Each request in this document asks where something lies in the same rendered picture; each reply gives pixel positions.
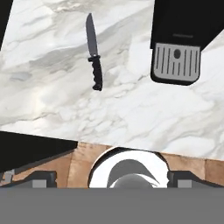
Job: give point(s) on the black coffee machine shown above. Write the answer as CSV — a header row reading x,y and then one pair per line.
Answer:
x,y
180,35

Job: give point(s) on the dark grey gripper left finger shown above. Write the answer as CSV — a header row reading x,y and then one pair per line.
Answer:
x,y
43,177

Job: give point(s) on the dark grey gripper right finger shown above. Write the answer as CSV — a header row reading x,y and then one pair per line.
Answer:
x,y
180,176

